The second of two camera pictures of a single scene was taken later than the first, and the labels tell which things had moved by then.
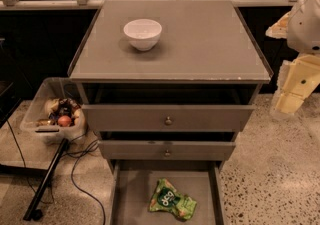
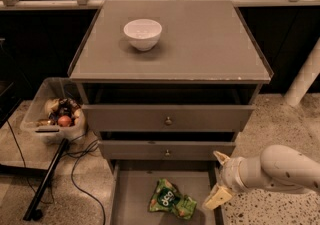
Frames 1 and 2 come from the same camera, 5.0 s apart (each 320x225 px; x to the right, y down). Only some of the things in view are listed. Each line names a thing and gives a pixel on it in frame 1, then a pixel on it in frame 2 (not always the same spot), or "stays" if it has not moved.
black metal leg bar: x=34 y=211 stays
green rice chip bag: x=167 y=198 stays
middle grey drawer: x=165 y=150 stays
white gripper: x=305 y=25 to x=230 y=173
